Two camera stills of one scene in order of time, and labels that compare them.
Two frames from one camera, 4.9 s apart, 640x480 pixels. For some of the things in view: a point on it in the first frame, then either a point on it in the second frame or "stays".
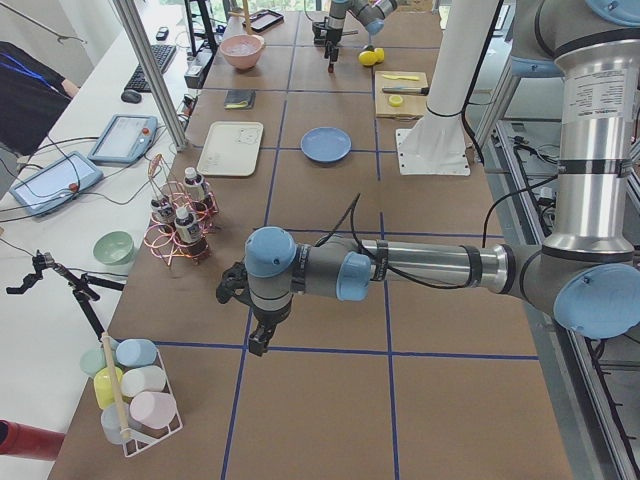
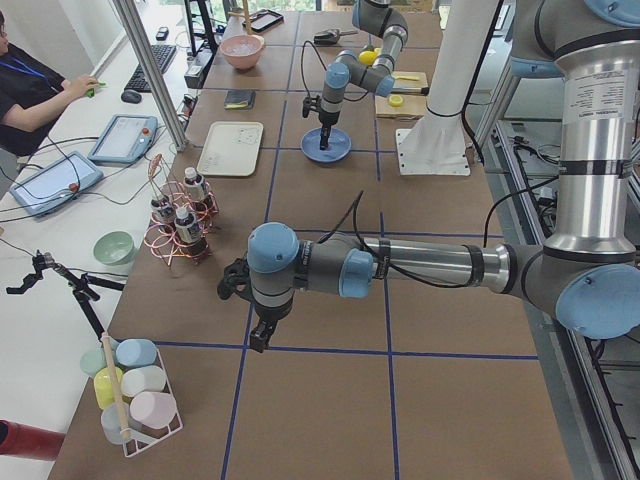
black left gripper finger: [259, 340] stays
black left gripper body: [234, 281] stays
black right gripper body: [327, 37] → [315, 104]
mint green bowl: [114, 248] stays
